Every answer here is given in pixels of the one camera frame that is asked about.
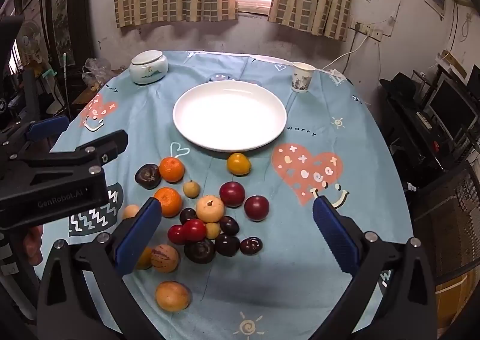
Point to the person's left hand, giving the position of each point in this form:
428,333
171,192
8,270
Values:
33,246

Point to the small tan longan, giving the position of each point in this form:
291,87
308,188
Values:
213,231
191,189

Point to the electric fan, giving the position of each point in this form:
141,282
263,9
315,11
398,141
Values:
28,40

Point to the black mesh chair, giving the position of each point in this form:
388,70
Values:
450,212

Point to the pale ceramic lidded jar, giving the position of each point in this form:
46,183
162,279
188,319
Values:
148,68

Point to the cardboard box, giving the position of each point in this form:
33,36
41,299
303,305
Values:
455,298

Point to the light blue printed tablecloth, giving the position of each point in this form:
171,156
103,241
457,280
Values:
262,268

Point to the white oval plate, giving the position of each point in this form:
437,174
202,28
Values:
228,115

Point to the beige apple-shaped fruit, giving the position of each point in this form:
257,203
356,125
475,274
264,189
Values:
210,209

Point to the orange tangerine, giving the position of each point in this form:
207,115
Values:
171,170
169,202

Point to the computer monitor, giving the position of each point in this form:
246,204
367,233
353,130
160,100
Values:
452,107

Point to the dark brown round fruit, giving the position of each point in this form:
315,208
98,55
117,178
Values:
148,176
199,252

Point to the dark framed painting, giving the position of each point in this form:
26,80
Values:
60,13

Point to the printed paper cup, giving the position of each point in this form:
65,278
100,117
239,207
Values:
302,79

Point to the striped tan pepino melon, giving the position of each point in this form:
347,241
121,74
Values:
165,258

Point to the pale tan round fruit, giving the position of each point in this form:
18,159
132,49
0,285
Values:
130,211

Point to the white power adapter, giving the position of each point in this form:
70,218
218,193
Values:
335,73

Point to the black hat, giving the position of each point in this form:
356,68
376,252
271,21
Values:
399,85

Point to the tan apricot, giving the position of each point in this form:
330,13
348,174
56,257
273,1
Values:
173,295

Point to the clear plastic bag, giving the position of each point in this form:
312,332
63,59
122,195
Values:
94,70

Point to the red plum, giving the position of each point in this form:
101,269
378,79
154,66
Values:
232,194
257,208

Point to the wall power outlet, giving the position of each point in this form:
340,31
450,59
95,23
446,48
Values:
371,31

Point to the mustard yellow round fruit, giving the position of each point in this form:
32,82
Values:
145,259

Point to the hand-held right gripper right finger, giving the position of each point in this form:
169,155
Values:
335,237

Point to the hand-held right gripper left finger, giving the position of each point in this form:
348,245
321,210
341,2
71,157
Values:
138,237

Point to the black equipment rack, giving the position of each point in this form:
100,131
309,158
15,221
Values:
412,137

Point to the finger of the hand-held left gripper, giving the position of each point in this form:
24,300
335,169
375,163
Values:
108,145
48,128

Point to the red cherry tomato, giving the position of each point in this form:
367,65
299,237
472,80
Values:
174,235
195,230

